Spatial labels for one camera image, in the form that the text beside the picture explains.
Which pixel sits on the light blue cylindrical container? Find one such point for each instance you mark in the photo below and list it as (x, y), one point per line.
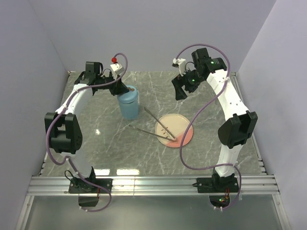
(130, 110)

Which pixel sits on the pink round plate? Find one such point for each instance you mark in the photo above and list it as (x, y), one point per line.
(177, 124)

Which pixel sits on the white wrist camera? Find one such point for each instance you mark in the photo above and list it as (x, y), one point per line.
(116, 68)
(180, 63)

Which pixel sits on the steel serving tongs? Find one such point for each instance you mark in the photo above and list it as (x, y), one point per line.
(161, 131)

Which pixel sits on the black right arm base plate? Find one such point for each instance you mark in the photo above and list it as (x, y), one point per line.
(211, 185)

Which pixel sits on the light blue round lid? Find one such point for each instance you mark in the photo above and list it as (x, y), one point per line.
(129, 97)

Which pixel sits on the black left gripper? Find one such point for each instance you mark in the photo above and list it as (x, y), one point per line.
(118, 87)

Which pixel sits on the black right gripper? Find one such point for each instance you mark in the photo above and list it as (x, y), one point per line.
(178, 83)

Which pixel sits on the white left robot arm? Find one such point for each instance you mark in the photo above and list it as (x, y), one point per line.
(63, 134)

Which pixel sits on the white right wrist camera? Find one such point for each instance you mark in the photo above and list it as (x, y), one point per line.
(180, 63)

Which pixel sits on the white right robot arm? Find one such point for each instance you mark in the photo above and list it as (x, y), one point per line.
(239, 121)

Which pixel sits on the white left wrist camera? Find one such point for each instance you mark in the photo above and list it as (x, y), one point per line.
(116, 68)

